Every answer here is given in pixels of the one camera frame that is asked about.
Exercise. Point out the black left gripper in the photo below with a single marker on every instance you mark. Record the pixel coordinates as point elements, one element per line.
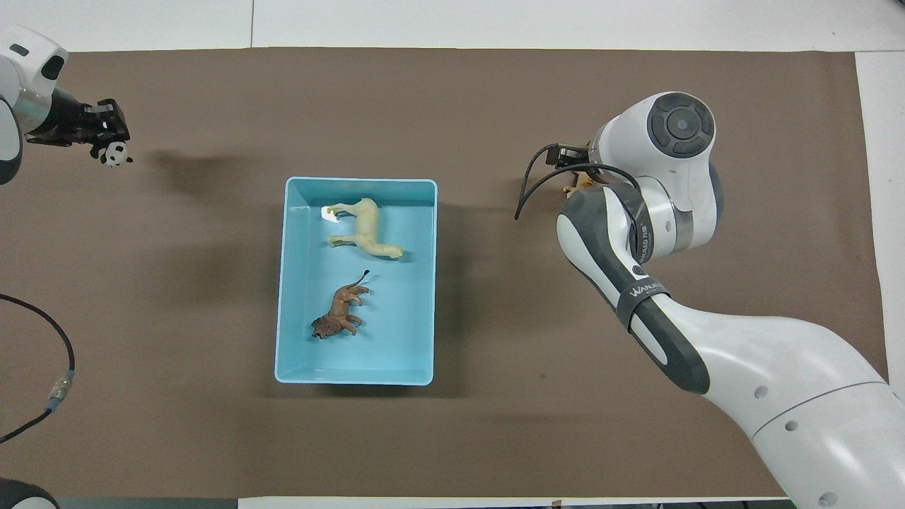
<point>63,124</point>

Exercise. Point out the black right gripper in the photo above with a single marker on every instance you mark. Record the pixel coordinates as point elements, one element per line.
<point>574,155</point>

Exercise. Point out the black and white panda toy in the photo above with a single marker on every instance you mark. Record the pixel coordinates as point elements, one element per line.
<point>115,154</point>

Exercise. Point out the orange striped tiger toy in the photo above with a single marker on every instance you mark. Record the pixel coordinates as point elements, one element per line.
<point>583,182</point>

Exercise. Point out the cream white horse toy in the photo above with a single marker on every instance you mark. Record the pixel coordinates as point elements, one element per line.
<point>368,230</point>

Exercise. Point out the brown lion toy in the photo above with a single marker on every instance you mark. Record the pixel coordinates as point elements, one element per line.
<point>341,307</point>

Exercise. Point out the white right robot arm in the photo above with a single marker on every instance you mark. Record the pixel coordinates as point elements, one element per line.
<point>742,353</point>

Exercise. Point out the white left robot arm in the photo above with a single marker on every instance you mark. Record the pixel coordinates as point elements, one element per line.
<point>21,71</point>

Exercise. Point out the light blue storage box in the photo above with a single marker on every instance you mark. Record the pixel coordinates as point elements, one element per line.
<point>396,353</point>

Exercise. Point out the brown table mat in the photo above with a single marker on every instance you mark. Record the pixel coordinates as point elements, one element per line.
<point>565,424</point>

